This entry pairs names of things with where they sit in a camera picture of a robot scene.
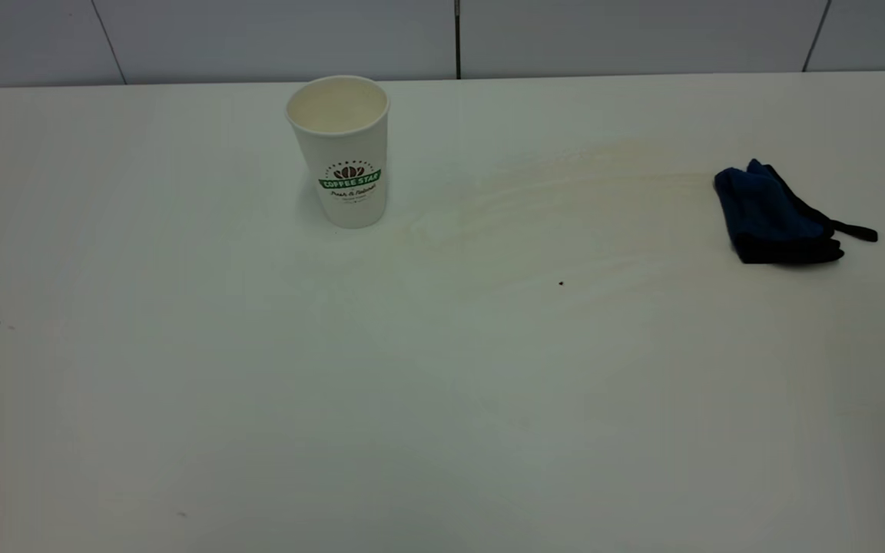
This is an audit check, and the white paper coffee cup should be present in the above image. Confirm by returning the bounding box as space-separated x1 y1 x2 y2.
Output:
284 75 391 230

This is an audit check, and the dark blue cloth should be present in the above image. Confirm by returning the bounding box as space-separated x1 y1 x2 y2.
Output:
713 158 880 267

